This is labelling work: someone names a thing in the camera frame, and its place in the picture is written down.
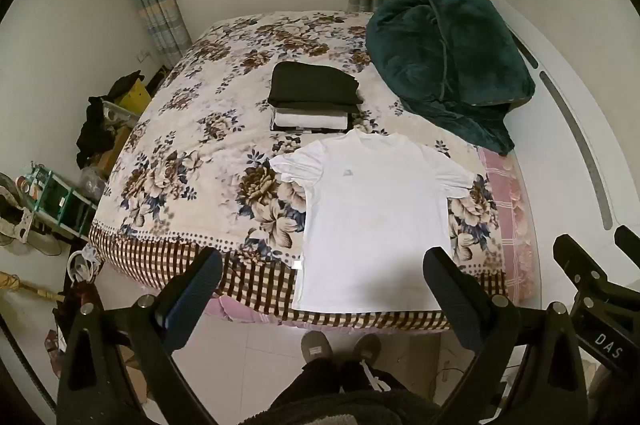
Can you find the pink checked mattress cover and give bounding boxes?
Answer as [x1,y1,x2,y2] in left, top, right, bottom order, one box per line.
[475,145,540,306]

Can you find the dark green plush blanket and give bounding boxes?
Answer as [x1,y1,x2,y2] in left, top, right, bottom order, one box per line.
[365,0,536,156]

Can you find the cardboard box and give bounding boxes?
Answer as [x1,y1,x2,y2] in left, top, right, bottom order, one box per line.
[96,125,134,176]

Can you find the green storage rack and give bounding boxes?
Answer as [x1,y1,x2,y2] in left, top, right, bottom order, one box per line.
[24,162,99,240]

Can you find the black clothes on rack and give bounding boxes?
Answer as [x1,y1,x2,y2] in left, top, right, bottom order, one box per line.
[76,72,146,170]

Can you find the wooden broom handle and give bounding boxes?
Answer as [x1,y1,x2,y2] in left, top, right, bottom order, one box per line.
[0,271,67,304]

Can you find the yellow box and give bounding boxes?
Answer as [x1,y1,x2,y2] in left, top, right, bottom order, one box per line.
[120,77,154,114]

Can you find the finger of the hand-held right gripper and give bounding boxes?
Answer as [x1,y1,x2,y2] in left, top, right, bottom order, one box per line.
[552,234,623,306]
[614,225,640,265]

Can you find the floral bed sheet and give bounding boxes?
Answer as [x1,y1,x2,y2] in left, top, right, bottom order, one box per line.
[89,10,508,331]

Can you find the person's right shoe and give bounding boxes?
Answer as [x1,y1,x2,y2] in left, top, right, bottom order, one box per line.
[352,333,382,364]

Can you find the white t-shirt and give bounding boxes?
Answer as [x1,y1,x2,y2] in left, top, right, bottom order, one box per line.
[269,128,477,312]

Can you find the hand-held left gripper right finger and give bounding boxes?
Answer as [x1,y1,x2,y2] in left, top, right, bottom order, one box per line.
[422,246,588,425]

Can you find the person's left shoe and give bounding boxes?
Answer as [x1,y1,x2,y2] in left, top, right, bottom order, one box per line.
[301,330,334,362]

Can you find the person's dark trousers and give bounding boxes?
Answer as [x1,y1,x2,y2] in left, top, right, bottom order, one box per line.
[270,356,441,425]

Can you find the white folded garment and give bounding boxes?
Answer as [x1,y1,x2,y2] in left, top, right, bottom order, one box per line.
[271,109,352,133]

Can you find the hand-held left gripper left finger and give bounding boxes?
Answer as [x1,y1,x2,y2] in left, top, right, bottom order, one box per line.
[56,246,223,425]

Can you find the black folded garment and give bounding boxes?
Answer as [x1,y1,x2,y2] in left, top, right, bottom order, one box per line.
[267,62,363,109]

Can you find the white coiled cable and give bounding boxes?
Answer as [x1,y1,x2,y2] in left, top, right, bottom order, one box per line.
[67,249,102,287]

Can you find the white bed headboard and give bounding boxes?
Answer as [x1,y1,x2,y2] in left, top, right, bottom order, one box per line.
[472,0,640,256]

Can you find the person's shoe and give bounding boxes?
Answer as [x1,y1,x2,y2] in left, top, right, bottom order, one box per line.
[301,330,334,362]
[352,333,382,364]

